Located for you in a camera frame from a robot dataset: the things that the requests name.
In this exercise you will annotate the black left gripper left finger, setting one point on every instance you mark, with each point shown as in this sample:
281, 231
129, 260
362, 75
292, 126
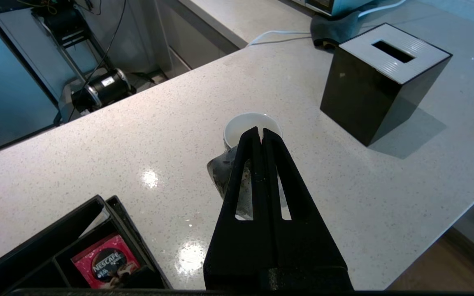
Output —
241, 255

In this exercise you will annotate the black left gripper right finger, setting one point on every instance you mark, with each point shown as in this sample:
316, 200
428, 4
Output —
298, 250

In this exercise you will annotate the tea bag with white tag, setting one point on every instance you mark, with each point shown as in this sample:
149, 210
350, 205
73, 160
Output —
220, 172

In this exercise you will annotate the black mug white inside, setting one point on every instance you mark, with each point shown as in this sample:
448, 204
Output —
237, 127

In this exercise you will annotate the red sachet packet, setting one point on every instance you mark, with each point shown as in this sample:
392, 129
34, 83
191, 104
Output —
105, 263

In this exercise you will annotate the black tissue box white top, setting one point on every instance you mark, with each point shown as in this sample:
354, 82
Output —
368, 94

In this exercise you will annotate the black compartment organizer box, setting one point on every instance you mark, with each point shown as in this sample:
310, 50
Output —
35, 259

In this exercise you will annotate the black teleoperation stand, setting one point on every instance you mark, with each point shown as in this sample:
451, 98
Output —
105, 88

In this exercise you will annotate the grey lower kitchen cabinet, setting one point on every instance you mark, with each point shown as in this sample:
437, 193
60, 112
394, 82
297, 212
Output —
196, 41

